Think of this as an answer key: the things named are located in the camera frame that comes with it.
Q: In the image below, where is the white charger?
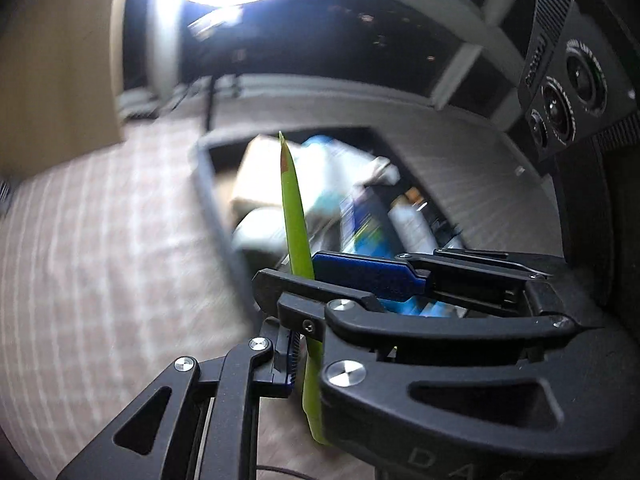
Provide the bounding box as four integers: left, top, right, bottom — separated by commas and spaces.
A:
232, 207, 291, 261

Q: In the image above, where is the blue packet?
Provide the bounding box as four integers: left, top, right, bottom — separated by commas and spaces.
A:
340, 185, 396, 261

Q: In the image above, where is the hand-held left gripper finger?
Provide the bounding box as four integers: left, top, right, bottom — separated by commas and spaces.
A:
55, 317, 306, 480

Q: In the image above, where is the black tripod stand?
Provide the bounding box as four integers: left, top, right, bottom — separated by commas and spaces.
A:
202, 72, 221, 133

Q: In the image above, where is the black storage container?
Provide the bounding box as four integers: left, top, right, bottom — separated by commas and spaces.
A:
190, 125, 501, 311

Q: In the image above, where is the plain wooden board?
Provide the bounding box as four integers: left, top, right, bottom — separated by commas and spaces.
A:
0, 0, 126, 176

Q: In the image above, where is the brown cardboard box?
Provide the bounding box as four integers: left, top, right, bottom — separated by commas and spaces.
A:
232, 135, 291, 211

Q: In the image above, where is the yellow-green squeeze tube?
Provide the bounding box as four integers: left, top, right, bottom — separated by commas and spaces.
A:
277, 131, 331, 447

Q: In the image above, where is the white cardboard box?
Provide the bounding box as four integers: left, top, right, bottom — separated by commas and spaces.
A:
295, 135, 396, 211

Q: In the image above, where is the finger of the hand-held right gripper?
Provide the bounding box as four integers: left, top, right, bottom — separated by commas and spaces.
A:
250, 267, 598, 456
310, 247, 556, 318

